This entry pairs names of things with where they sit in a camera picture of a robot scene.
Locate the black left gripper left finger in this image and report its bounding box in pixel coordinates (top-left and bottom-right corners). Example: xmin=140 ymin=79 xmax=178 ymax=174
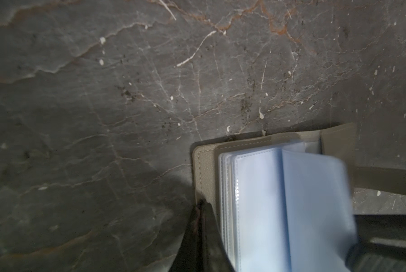
xmin=169 ymin=199 xmax=234 ymax=272

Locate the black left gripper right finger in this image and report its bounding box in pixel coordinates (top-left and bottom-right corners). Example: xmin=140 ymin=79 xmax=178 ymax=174
xmin=345 ymin=214 xmax=406 ymax=272

